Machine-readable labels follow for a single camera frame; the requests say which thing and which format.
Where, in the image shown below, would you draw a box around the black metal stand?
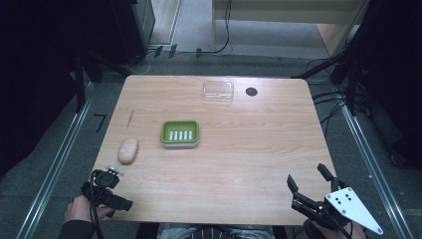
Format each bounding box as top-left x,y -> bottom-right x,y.
73,49 -> 134,115
291,29 -> 366,117

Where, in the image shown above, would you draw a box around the green soap dish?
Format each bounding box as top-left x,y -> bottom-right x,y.
160,119 -> 201,149

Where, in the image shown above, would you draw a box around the light wooden furniture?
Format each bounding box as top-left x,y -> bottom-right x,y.
211,0 -> 370,58

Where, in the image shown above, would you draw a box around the metal floor rail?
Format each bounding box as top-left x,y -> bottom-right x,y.
340,105 -> 416,239
15,81 -> 96,239

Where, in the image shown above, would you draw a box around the pink soap bar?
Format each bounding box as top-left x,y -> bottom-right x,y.
116,137 -> 139,166

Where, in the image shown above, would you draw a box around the dark cabinet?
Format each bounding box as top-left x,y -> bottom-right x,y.
108,0 -> 157,67

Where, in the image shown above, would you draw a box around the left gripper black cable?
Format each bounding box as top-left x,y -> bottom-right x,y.
88,172 -> 106,239

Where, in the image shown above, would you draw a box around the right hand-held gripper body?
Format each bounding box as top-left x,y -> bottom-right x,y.
291,186 -> 385,236

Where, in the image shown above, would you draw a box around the clear plastic lid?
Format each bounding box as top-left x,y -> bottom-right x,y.
202,80 -> 235,104

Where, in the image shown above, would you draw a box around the hanging black cable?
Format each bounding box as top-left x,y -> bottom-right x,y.
198,0 -> 233,56

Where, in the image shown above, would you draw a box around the person's right hand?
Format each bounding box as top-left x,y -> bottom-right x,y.
311,220 -> 368,239

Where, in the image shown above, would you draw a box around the person's left hand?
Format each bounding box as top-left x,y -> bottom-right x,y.
64,194 -> 115,224

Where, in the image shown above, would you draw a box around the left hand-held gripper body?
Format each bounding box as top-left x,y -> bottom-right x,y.
81,164 -> 125,207

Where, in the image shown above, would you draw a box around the person's lap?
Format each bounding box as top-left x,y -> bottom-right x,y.
135,222 -> 291,239

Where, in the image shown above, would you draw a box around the black floor cables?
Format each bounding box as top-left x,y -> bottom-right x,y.
305,57 -> 350,137

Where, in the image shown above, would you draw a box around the white floor cable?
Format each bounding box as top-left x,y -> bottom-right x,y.
126,49 -> 157,76

